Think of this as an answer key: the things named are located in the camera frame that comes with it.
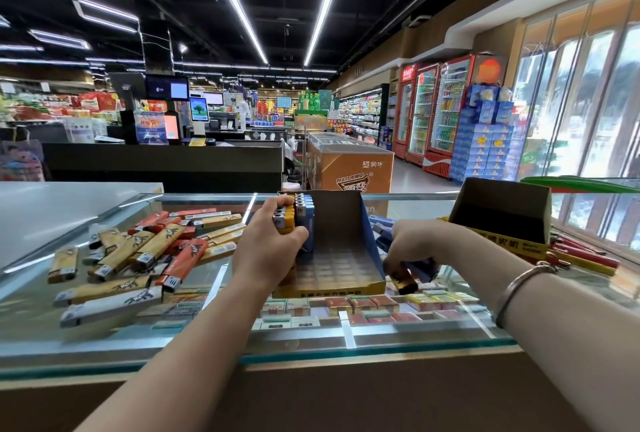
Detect person's left hand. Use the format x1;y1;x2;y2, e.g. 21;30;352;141
230;195;312;295

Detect person's right hand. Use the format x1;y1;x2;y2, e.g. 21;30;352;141
383;219;473;285

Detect row of yellow lighters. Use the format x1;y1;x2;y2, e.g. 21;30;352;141
274;205;297;235

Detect row of blue lighters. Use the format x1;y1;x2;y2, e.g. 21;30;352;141
293;194;317;253

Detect blue yellow lighter display box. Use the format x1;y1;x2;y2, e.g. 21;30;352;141
272;190;388;299

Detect black yellow display box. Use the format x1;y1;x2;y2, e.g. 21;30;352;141
438;179;553;261

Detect pile of yellow red lighters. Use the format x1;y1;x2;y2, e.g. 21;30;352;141
48;207;246;328

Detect pile of blue yellow lighters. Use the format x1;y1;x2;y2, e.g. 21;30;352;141
370;215;623;295

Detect person's right forearm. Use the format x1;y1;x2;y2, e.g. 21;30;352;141
455;231;640;432

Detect person's left forearm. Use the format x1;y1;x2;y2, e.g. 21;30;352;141
75;281;286;432

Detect stack of blue cartons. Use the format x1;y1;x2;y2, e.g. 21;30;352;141
450;85;521;183

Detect row of cigarette packs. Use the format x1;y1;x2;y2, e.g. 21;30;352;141
150;287;481;334

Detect brown cardboard carton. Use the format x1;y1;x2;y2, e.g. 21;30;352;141
305;132;396;195

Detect red drink fridge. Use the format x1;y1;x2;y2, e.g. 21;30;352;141
393;65;416;158
423;55;476;178
405;62;441;166

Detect black checkout counter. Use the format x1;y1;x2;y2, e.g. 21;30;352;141
42;142;284;193

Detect open refrigerated chiller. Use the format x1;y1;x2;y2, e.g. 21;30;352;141
335;85;389;143

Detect blue poster screen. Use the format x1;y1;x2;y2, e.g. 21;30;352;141
135;112;168;145

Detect red green container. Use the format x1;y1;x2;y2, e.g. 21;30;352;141
520;175;640;195

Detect orange round sign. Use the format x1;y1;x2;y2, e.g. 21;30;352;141
472;55;504;86

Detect black checkout monitor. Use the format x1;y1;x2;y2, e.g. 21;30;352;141
145;75;189;101

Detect glass entrance doors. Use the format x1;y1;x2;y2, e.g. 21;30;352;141
510;0;640;248

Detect long ceiling light strip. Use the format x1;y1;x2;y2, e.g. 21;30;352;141
200;0;269;66
303;0;351;68

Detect hanging plastic bags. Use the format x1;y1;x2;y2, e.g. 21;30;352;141
0;142;46;183

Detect grocery rack with bottles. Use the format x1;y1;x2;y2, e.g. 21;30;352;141
0;77;46;143

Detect rectangular ceiling light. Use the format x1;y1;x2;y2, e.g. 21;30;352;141
28;29;91;50
72;0;141;35

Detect silver bracelet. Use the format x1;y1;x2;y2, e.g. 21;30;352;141
493;261;559;328

